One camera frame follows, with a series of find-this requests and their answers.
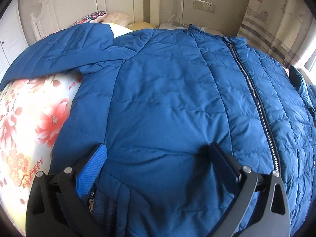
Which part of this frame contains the patterned beige curtain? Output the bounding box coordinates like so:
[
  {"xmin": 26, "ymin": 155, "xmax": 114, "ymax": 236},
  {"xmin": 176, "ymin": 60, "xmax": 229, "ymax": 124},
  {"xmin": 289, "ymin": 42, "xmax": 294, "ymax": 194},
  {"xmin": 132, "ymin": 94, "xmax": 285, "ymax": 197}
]
[{"xmin": 237, "ymin": 0, "xmax": 315, "ymax": 68}]

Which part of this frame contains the white wooden headboard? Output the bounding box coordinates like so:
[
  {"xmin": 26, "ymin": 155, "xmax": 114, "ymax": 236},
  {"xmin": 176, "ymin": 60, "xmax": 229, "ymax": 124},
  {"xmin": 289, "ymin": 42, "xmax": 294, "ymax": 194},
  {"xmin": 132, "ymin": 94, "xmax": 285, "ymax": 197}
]
[{"xmin": 31, "ymin": 0, "xmax": 160, "ymax": 41}]

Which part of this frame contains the floral bed sheet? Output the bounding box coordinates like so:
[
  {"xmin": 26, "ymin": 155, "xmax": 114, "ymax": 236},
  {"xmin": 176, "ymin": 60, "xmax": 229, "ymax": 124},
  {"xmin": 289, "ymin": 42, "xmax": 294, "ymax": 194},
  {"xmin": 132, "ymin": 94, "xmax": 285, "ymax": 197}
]
[{"xmin": 1, "ymin": 73, "xmax": 81, "ymax": 236}]

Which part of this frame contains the white wardrobe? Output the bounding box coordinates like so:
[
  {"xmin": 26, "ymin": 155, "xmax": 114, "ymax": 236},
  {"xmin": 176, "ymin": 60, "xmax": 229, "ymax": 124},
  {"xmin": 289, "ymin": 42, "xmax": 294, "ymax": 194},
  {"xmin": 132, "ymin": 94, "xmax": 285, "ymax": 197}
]
[{"xmin": 0, "ymin": 0, "xmax": 28, "ymax": 79}]

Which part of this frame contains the white charging cable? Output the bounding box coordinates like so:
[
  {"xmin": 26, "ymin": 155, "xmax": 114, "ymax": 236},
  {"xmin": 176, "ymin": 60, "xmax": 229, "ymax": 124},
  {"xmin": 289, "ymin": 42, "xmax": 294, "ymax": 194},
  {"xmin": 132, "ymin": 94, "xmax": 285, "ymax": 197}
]
[{"xmin": 166, "ymin": 14, "xmax": 211, "ymax": 29}]

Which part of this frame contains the white bedside table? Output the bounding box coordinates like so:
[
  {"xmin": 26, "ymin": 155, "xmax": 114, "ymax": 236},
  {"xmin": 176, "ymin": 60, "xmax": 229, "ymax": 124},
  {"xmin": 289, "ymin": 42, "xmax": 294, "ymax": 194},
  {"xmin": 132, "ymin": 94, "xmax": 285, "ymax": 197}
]
[{"xmin": 158, "ymin": 22, "xmax": 224, "ymax": 37}]

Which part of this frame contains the blue quilted down jacket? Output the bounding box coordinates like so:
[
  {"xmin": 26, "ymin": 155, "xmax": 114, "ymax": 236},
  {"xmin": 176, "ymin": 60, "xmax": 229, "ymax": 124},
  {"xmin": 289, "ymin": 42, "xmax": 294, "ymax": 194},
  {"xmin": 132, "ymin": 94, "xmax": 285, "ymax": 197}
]
[{"xmin": 1, "ymin": 23, "xmax": 315, "ymax": 236}]

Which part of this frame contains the wall power socket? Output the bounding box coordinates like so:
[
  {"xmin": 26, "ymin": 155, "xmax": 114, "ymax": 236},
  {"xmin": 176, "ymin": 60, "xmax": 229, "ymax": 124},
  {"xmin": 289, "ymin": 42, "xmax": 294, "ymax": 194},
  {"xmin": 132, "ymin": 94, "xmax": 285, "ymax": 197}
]
[{"xmin": 193, "ymin": 0, "xmax": 216, "ymax": 13}]

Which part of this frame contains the red blue patterned pillow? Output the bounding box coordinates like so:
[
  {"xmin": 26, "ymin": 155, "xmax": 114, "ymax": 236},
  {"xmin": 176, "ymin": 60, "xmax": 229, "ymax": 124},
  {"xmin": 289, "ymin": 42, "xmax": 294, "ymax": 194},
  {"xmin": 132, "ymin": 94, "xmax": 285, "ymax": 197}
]
[{"xmin": 70, "ymin": 11, "xmax": 107, "ymax": 27}]

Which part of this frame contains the pale pink pillow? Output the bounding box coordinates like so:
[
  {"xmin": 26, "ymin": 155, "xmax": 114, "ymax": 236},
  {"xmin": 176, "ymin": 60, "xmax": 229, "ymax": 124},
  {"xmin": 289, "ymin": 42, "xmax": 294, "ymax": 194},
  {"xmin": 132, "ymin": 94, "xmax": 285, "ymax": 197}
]
[{"xmin": 102, "ymin": 12, "xmax": 132, "ymax": 27}]

